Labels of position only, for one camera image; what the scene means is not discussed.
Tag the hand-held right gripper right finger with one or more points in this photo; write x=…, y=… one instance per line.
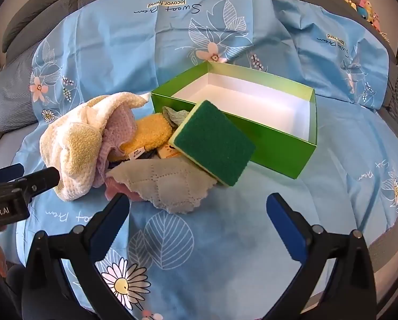
x=285, y=226

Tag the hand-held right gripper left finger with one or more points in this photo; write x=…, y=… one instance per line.
x=108, y=221

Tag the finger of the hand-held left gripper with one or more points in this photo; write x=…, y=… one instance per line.
x=5, y=173
x=42, y=180

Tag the cream knitted towel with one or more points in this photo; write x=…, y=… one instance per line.
x=75, y=146

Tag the grey quilted cloth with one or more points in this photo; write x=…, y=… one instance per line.
x=162, y=183

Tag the green cardboard box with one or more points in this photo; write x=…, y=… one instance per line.
x=279, y=160

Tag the orange tree-print card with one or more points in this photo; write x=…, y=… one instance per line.
x=170, y=151

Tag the lilac knitted cloth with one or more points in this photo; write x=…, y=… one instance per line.
x=118, y=126

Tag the yellow fluffy cloth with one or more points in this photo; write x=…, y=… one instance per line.
x=148, y=133

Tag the green and yellow sponge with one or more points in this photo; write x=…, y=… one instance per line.
x=212, y=140

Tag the grey-green fluffy cloth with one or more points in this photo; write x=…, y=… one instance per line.
x=175, y=116

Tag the grey striped pillow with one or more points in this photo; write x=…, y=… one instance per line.
x=13, y=93

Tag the blue floral printed bedsheet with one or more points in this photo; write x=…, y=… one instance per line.
x=118, y=56

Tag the pile of colourful plush toys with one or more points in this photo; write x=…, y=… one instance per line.
x=359, y=0

